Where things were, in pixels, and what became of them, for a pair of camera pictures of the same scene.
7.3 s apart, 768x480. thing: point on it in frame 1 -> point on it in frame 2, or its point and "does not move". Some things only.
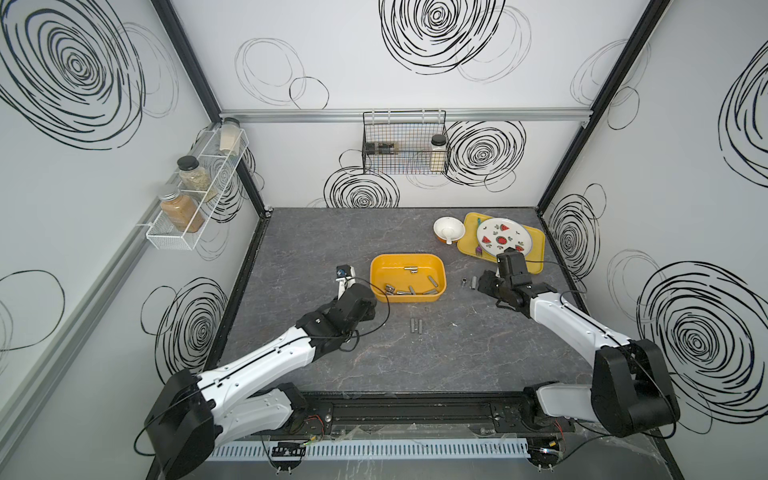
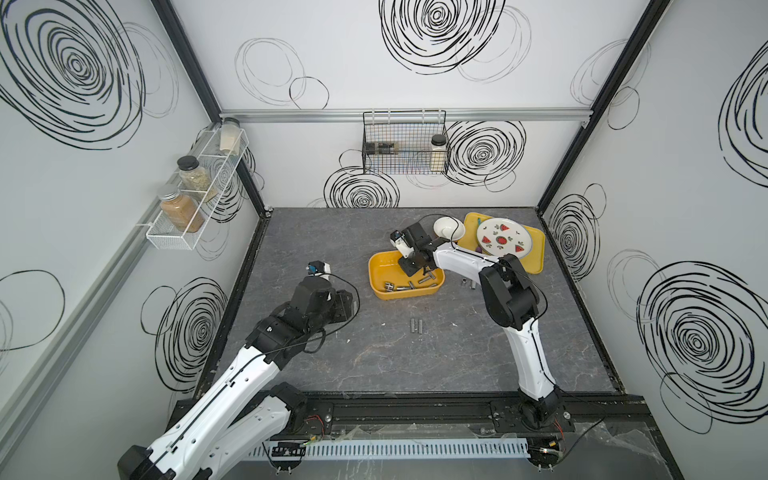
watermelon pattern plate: [496, 235] does not move
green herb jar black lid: [195, 178] does not move
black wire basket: [404, 142] does not move
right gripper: [483, 282] -> [403, 263]
